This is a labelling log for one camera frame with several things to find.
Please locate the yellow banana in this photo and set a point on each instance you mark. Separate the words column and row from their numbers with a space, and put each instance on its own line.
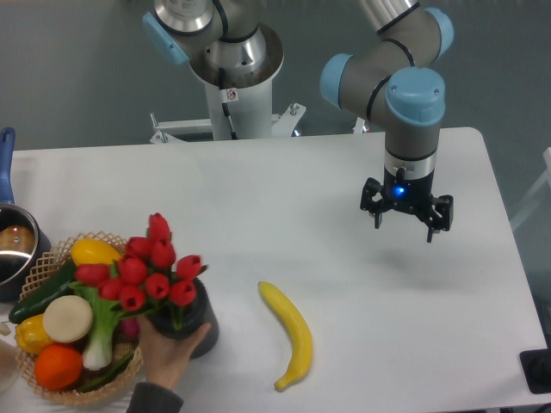
column 298, row 332

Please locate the person's hand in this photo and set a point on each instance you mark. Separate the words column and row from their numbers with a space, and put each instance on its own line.
column 165, row 360

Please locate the green white bok choy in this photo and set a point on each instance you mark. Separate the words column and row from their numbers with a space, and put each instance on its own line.
column 98, row 352

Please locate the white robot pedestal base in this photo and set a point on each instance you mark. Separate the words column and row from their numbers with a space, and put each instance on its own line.
column 237, row 78

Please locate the blue handled saucepan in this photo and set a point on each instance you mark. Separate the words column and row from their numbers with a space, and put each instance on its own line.
column 14, row 271

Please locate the black cylindrical vase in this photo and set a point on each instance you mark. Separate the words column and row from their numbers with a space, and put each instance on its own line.
column 174, row 324

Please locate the red tulip bouquet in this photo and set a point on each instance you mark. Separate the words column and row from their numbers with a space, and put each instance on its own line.
column 148, row 276

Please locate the dark green cucumber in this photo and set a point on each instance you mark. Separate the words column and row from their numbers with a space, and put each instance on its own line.
column 56, row 286

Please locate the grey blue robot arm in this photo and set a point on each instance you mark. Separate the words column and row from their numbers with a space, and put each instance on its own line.
column 393, row 87

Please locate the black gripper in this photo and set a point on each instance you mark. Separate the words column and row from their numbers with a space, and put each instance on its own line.
column 408, row 196

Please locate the beige round bun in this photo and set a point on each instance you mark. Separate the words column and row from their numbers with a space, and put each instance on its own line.
column 68, row 319

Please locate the glass pot lid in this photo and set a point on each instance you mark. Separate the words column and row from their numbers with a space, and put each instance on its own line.
column 17, row 242

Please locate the grey sleeved forearm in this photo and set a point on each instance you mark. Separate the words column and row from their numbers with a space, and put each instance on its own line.
column 151, row 398

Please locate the black device at edge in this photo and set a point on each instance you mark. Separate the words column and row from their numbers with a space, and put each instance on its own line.
column 536, row 370

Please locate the orange fruit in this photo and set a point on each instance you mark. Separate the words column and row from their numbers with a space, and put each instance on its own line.
column 58, row 366

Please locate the pink radish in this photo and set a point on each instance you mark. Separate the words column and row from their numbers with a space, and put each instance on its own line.
column 129, row 328

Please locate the yellow bell pepper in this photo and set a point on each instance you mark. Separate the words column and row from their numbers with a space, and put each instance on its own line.
column 31, row 336

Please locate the woven wicker basket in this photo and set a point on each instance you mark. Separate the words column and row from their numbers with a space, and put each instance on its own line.
column 123, row 346

